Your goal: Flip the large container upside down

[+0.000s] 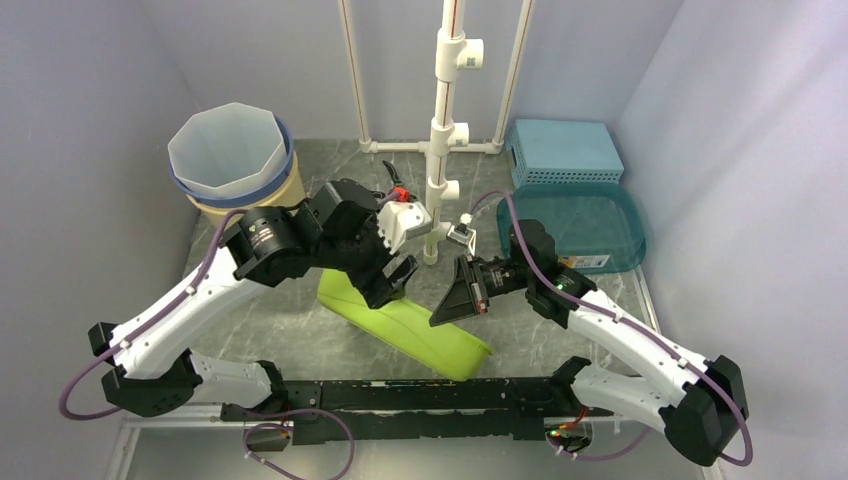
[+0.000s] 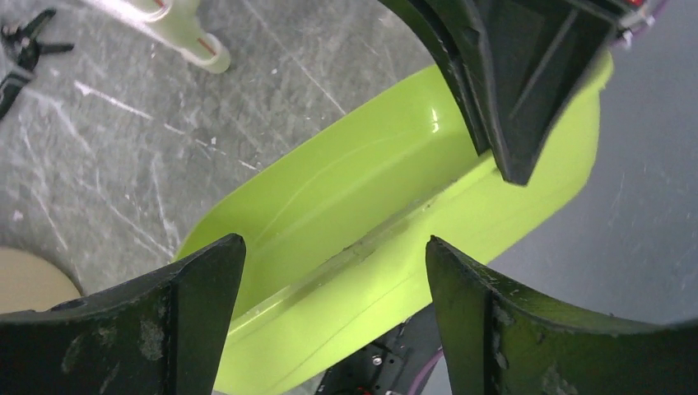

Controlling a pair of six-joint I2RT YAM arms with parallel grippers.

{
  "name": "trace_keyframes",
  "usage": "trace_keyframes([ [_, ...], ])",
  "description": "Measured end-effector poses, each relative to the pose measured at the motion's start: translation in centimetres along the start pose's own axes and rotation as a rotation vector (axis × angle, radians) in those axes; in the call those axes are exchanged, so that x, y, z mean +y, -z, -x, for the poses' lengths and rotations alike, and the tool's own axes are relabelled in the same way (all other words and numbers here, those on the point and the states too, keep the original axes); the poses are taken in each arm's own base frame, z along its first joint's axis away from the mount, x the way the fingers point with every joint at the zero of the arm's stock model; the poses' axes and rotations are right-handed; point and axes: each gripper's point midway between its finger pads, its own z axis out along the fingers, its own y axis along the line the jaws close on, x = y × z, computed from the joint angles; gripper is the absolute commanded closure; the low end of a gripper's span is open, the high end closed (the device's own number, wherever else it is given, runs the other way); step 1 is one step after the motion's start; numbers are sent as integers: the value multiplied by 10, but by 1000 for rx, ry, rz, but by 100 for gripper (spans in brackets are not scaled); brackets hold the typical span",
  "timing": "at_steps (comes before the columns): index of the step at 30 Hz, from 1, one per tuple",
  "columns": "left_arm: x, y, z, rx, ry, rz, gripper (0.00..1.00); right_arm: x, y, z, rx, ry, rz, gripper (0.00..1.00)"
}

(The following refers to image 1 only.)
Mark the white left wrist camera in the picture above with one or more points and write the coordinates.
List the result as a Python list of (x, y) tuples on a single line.
[(399, 221)]

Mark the white PVC pipe frame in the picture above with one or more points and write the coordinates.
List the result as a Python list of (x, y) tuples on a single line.
[(455, 53)]

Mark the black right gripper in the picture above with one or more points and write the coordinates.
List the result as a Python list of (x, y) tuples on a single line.
[(463, 299)]

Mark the blue bucket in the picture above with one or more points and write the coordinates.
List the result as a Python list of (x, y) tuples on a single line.
[(281, 175)]

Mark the black handled pliers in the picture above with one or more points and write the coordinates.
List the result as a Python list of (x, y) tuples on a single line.
[(395, 178)]

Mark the lime green plastic tub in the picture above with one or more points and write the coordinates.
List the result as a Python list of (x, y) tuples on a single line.
[(448, 350)]

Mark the beige plastic bucket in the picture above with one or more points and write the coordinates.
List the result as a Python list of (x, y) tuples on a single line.
[(288, 194)]

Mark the translucent white faceted bin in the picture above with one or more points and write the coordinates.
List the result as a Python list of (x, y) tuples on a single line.
[(225, 149)]

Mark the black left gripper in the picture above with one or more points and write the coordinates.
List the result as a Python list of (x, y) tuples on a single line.
[(377, 288)]

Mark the light blue perforated basket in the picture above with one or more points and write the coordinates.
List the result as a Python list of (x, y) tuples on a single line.
[(559, 151)]

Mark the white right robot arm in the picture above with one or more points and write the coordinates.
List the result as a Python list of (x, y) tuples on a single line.
[(698, 404)]

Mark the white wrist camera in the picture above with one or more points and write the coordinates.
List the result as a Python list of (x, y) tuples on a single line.
[(399, 221), (461, 233)]

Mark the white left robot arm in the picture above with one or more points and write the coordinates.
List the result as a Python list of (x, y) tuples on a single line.
[(153, 368)]

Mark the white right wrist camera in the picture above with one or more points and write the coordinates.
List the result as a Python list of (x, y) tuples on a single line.
[(461, 233)]

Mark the teal translucent plastic tub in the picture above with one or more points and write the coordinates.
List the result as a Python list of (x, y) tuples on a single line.
[(596, 227)]

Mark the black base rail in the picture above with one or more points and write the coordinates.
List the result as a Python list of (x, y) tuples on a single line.
[(521, 408)]

